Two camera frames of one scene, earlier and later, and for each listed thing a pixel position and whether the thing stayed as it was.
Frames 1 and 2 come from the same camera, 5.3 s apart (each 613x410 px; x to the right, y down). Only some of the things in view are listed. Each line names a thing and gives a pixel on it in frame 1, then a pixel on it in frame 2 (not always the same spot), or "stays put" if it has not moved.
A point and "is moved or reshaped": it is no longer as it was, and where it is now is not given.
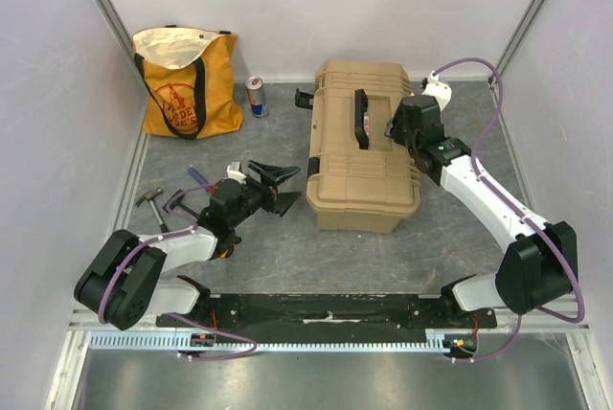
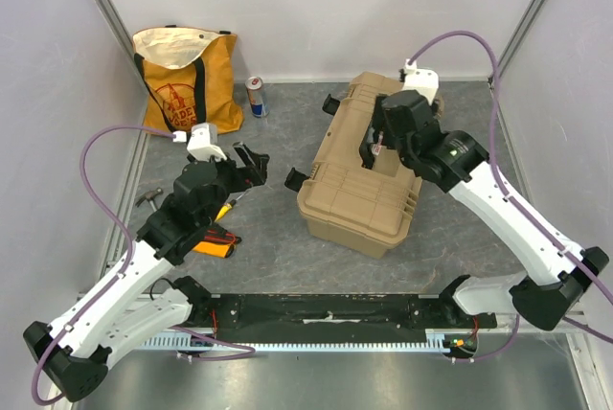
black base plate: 325,313 stays put
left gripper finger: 284,200 → 263,160
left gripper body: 257,195 → 236,179
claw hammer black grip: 149,196 stays put
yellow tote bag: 188,80 stays put
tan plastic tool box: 359,178 is moved or reshaped
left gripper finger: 272,174 → 244,152
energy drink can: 255,87 stays put
